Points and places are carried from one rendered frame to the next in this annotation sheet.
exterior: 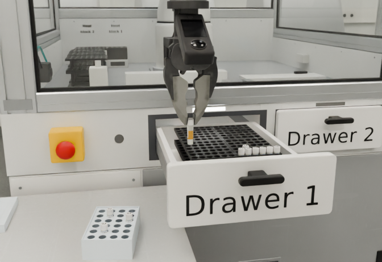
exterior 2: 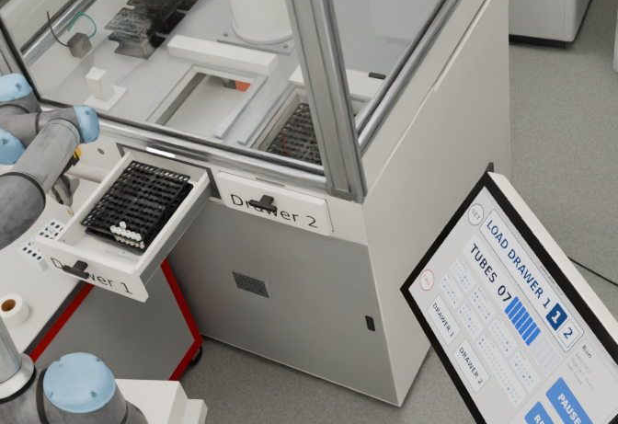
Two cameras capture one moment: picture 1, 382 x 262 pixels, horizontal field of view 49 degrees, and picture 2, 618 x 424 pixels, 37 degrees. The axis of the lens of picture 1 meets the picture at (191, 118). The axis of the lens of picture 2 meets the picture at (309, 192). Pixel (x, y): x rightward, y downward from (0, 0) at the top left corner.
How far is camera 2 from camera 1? 2.01 m
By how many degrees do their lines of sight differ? 51
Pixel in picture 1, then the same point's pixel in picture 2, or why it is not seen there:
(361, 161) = (320, 237)
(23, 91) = not seen: hidden behind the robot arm
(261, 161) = (84, 257)
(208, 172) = (55, 251)
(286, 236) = (266, 267)
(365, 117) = (303, 207)
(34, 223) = not seen: hidden behind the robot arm
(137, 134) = (112, 152)
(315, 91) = (250, 167)
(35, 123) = not seen: hidden behind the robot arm
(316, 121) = (254, 194)
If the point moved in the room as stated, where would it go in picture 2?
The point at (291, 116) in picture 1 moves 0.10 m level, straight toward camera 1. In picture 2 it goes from (227, 182) to (193, 205)
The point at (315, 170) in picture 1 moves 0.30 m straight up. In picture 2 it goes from (120, 275) to (73, 184)
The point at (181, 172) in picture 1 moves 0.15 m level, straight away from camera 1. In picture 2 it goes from (41, 245) to (86, 202)
